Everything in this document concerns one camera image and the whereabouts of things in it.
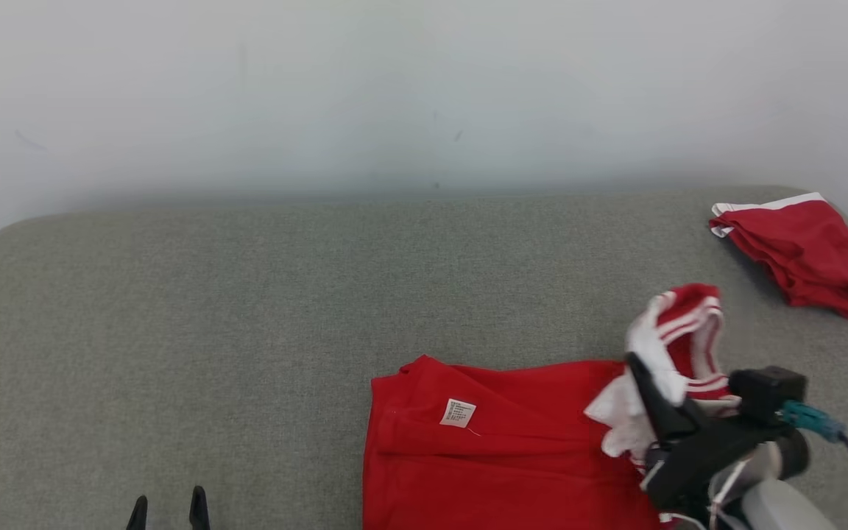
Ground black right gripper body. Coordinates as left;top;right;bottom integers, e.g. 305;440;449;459
643;420;771;512

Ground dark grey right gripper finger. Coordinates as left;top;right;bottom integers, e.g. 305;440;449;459
626;352;701;444

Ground red jersey with white sleeves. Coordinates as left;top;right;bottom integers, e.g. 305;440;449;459
361;283;743;530

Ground red white sports shorts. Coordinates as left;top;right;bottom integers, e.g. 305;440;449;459
709;193;848;328

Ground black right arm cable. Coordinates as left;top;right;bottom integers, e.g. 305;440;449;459
777;401;848;530

